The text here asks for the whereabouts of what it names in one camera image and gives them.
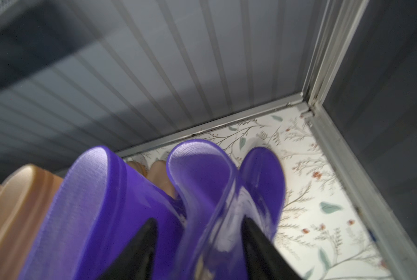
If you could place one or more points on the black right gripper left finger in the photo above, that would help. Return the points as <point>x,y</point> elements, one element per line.
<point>136,261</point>

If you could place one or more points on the floral floor mat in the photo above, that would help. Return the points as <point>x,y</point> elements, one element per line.
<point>320,232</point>

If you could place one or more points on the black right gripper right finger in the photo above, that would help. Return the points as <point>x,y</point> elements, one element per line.
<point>262,260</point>

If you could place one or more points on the purple front boot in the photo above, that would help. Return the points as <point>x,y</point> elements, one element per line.
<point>217,196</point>
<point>98,209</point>

